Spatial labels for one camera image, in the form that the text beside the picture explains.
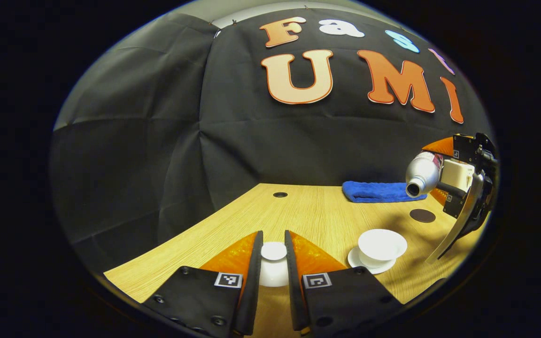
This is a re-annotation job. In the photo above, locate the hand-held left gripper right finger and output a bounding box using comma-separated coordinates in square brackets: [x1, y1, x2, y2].
[285, 230, 403, 337]

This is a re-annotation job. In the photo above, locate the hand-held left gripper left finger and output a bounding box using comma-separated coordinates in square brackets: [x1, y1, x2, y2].
[143, 230, 264, 337]

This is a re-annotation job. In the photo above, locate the white teacup lid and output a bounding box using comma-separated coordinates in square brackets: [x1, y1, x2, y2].
[259, 242, 290, 288]

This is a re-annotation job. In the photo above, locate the silver water bottle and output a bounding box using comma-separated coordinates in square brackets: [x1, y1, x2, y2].
[405, 151, 445, 198]

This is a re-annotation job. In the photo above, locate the white teacup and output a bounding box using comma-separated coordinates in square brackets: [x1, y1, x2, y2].
[358, 229, 408, 269]

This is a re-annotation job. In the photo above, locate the white toaster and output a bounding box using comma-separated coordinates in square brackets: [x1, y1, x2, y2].
[441, 159, 476, 192]

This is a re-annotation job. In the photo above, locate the white saucer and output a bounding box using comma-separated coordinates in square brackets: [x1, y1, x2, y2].
[348, 246, 397, 275]

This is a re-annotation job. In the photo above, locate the blue towel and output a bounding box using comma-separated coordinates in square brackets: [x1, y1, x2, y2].
[342, 181, 427, 204]

